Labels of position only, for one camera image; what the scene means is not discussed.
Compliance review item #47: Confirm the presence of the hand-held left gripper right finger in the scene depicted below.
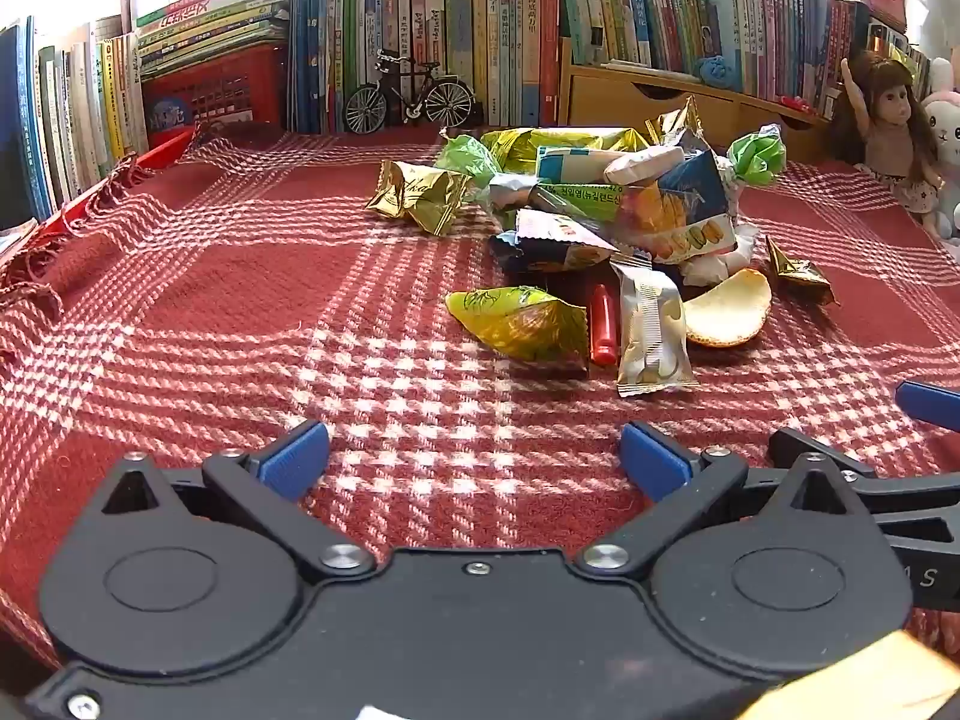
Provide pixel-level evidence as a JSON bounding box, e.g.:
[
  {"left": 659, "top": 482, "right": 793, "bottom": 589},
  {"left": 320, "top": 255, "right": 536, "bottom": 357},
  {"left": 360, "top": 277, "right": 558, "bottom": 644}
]
[{"left": 574, "top": 422, "right": 871, "bottom": 578}]

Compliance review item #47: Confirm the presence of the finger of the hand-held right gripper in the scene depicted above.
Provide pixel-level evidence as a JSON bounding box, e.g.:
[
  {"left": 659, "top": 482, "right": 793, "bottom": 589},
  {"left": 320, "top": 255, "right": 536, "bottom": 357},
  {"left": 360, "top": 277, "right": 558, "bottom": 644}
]
[
  {"left": 896, "top": 381, "right": 960, "bottom": 432},
  {"left": 769, "top": 427, "right": 960, "bottom": 541}
]

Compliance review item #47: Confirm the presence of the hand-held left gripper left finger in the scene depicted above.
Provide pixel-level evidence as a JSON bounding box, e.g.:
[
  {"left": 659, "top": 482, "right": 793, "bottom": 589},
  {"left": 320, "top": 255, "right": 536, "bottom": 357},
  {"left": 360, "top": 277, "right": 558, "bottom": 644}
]
[{"left": 101, "top": 420, "right": 376, "bottom": 578}]

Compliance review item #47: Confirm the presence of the cream white snack wrapper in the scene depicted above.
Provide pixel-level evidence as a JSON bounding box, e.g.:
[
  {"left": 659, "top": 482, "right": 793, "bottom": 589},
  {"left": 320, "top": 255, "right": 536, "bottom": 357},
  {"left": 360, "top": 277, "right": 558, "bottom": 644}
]
[{"left": 610, "top": 259, "right": 698, "bottom": 398}]

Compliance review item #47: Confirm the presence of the red plastic tube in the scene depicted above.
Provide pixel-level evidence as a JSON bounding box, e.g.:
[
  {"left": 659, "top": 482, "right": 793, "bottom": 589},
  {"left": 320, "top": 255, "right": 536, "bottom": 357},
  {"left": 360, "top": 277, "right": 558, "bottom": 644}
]
[{"left": 588, "top": 283, "right": 620, "bottom": 368}]

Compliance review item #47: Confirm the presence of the potato chip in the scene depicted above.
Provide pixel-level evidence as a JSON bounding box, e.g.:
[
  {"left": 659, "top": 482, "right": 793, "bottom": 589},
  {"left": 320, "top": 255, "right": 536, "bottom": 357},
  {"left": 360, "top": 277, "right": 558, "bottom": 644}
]
[{"left": 684, "top": 268, "right": 773, "bottom": 349}]

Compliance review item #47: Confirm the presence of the small gold foil wrapper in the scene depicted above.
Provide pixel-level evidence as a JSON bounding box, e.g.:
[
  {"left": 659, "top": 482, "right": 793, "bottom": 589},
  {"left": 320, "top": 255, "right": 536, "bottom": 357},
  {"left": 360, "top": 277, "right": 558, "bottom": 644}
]
[{"left": 765, "top": 235, "right": 838, "bottom": 307}]

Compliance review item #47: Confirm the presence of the red white plaid blanket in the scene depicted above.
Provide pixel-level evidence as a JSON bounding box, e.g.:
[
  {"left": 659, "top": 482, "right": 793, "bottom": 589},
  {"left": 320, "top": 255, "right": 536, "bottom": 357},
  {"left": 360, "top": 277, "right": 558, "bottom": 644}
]
[{"left": 0, "top": 124, "right": 960, "bottom": 661}]

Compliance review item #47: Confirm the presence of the yellow green leaf-print wrapper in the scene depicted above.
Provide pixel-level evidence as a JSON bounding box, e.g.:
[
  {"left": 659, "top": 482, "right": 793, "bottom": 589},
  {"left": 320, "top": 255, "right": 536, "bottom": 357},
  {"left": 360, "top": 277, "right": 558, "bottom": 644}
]
[{"left": 445, "top": 286, "right": 590, "bottom": 377}]

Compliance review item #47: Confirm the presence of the crumpled white wrapper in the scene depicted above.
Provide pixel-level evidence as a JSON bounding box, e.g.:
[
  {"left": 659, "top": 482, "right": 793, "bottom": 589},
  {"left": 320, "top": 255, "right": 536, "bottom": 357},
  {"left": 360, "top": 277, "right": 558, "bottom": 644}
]
[{"left": 679, "top": 223, "right": 760, "bottom": 286}]

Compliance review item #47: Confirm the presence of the dark blue snack packet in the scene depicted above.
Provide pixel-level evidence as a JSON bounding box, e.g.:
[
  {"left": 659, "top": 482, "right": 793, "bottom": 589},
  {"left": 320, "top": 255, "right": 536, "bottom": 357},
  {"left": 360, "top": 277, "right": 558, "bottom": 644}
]
[{"left": 491, "top": 208, "right": 620, "bottom": 275}]

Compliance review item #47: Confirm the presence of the blue chip packet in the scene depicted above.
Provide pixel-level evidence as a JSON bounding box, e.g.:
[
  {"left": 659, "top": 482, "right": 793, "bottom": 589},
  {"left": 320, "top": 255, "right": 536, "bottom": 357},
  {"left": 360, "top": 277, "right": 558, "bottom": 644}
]
[{"left": 621, "top": 150, "right": 740, "bottom": 265}]

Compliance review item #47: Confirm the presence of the white plush rabbit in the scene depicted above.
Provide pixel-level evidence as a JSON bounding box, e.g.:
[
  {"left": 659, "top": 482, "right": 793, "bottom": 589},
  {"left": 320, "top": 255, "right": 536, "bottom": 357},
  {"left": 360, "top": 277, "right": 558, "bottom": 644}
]
[{"left": 916, "top": 56, "right": 960, "bottom": 242}]

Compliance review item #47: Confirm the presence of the green white snack packet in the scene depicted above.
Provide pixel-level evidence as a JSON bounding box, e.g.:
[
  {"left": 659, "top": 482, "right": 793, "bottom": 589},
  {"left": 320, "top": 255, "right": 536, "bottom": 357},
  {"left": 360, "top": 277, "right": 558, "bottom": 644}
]
[{"left": 529, "top": 178, "right": 627, "bottom": 212}]

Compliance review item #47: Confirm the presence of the brown-haired doll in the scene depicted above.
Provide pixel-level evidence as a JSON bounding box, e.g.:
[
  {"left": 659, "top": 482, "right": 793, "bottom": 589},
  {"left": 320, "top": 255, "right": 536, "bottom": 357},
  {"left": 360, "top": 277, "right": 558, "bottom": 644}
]
[{"left": 827, "top": 49, "right": 947, "bottom": 241}]

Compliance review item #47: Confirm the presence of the green twisted candy wrapper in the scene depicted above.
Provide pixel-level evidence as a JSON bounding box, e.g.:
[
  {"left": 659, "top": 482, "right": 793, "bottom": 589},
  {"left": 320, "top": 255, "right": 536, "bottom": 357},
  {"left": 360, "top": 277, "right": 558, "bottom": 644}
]
[{"left": 727, "top": 124, "right": 787, "bottom": 185}]

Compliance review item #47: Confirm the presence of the gold foil snack wrapper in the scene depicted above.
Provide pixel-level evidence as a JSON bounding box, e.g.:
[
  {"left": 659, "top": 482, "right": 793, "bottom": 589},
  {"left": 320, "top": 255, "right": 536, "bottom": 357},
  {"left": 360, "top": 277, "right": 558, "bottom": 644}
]
[{"left": 366, "top": 160, "right": 471, "bottom": 236}]

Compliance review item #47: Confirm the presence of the red plastic tray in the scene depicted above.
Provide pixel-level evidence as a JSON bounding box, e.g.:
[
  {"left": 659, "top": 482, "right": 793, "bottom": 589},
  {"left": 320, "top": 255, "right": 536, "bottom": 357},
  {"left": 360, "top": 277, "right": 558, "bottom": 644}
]
[{"left": 45, "top": 126, "right": 202, "bottom": 245}]

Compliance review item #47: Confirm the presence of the tall gold foil wrapper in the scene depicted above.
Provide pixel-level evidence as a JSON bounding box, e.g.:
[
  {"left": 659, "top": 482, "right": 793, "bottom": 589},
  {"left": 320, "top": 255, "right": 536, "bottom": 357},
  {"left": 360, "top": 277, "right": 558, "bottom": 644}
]
[{"left": 646, "top": 94, "right": 712, "bottom": 160}]

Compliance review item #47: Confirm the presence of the light green snack wrapper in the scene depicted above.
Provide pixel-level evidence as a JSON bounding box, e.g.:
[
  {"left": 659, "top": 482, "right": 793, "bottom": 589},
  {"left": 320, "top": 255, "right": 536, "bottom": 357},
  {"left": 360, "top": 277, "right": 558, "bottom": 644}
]
[{"left": 435, "top": 133, "right": 505, "bottom": 182}]

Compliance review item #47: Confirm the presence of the wooden drawer organizer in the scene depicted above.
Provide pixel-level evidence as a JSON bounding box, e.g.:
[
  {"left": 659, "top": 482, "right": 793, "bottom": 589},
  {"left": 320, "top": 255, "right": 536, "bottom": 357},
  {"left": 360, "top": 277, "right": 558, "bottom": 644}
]
[{"left": 559, "top": 60, "right": 835, "bottom": 163}]

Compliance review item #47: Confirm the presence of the red plastic crate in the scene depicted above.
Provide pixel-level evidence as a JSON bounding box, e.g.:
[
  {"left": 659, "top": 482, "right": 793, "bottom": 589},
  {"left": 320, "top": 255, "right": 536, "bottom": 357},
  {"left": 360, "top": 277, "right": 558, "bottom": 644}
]
[{"left": 141, "top": 41, "right": 290, "bottom": 149}]

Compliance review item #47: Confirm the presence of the blue knitted item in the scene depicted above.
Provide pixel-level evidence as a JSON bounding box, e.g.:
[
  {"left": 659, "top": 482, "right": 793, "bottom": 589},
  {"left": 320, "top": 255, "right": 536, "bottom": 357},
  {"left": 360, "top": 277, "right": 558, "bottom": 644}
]
[{"left": 694, "top": 52, "right": 745, "bottom": 88}]

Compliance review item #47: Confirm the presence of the miniature bicycle model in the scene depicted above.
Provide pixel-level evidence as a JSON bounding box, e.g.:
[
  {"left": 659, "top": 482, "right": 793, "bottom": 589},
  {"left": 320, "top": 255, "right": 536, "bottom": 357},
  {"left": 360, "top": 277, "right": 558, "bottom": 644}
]
[{"left": 343, "top": 49, "right": 482, "bottom": 134}]

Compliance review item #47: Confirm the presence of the row of thin workbooks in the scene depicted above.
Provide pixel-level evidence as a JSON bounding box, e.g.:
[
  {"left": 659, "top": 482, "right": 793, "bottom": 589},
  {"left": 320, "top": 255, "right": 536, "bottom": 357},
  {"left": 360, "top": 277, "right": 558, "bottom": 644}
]
[{"left": 0, "top": 15, "right": 149, "bottom": 230}]

